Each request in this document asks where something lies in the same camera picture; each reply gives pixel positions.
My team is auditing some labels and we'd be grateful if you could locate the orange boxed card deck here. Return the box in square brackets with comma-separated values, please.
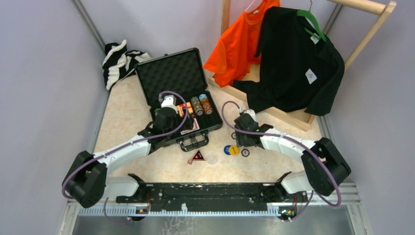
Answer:
[176, 102, 195, 118]

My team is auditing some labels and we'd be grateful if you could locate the black poker set case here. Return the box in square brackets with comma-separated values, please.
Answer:
[134, 47, 223, 152]

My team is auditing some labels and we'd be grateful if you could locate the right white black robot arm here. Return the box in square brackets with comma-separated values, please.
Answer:
[234, 110, 351, 202]

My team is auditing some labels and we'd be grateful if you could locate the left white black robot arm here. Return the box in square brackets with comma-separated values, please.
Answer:
[61, 91, 185, 208]

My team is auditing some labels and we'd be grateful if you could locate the red playing card deck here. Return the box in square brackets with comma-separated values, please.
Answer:
[180, 118, 200, 135]

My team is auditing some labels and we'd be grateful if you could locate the yellow big blind button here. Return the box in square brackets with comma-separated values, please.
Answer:
[228, 145, 240, 156]

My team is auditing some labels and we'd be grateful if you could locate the green orange chip stack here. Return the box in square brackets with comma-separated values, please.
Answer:
[191, 96, 204, 116]

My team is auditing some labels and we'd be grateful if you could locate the blue small blind button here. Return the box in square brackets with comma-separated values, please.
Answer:
[224, 145, 231, 155]

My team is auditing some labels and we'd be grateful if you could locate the red yellow chip stack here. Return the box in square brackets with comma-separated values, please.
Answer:
[199, 94, 213, 115]

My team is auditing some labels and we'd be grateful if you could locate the black red triangle token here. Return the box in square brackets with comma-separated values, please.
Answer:
[190, 150, 206, 162]

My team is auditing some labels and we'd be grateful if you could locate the clear dealer button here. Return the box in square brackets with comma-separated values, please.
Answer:
[207, 154, 219, 165]

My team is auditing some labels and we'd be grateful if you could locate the wooden clothes rack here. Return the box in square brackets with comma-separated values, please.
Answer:
[207, 0, 397, 132]

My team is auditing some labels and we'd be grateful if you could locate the orange t-shirt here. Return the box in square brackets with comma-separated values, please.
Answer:
[203, 0, 280, 87]

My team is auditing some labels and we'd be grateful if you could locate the black t-shirt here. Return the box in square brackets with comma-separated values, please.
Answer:
[233, 7, 345, 116]

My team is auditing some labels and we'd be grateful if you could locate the black white striped cloth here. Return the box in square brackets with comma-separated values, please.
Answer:
[102, 39, 152, 91]

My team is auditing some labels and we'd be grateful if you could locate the green clothes hanger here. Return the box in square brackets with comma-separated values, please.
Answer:
[297, 10, 327, 42]

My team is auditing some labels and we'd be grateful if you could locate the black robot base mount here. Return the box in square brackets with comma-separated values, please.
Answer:
[116, 174, 308, 212]

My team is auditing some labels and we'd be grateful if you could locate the aluminium frame rail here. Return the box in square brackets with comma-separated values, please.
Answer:
[60, 183, 372, 235]

